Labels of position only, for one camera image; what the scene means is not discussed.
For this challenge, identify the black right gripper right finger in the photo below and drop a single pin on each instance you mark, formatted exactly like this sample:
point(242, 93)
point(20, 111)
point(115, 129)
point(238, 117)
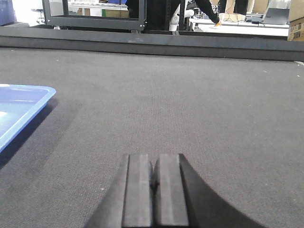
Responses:
point(182, 199)

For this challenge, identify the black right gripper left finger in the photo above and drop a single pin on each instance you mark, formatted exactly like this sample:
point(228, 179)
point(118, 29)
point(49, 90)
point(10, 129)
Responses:
point(128, 201)

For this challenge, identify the blue plastic tray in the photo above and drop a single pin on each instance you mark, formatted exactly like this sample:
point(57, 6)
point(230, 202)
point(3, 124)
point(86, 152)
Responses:
point(19, 104)

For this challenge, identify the white work table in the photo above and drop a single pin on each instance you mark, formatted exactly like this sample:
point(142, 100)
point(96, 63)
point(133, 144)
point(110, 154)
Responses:
point(205, 25)

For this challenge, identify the cardboard box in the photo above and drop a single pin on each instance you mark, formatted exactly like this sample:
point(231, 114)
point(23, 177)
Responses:
point(296, 21)

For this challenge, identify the grey laptop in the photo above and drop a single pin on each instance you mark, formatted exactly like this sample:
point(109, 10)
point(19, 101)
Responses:
point(276, 16)

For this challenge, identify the black metal rack frame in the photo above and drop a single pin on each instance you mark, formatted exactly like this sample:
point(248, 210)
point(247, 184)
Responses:
point(98, 14)

